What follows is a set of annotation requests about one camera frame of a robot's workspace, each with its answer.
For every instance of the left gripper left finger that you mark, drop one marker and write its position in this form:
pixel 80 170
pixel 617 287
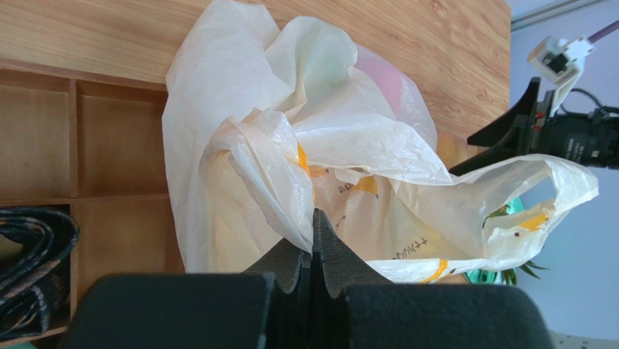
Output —
pixel 290 265

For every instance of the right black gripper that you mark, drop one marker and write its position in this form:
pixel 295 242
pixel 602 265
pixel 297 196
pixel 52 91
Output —
pixel 589 139

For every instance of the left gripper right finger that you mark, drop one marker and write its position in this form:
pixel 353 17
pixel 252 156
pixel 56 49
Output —
pixel 337 265

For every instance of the banana print plastic bag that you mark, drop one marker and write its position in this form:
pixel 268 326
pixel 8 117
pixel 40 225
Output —
pixel 263 125

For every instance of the wooden compartment tray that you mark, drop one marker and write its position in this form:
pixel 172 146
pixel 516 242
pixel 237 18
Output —
pixel 90 144

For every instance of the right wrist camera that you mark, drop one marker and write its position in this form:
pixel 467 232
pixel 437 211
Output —
pixel 562 63

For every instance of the dark bundled cable item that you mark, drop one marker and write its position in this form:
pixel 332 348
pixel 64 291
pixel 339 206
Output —
pixel 35 286

